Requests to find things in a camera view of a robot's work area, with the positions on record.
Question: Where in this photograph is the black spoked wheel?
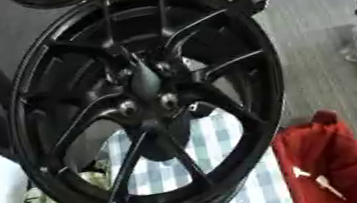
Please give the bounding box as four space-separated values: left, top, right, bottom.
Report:
0 0 304 203

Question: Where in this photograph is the red fabric bag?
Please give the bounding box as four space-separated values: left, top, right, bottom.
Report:
266 104 357 203

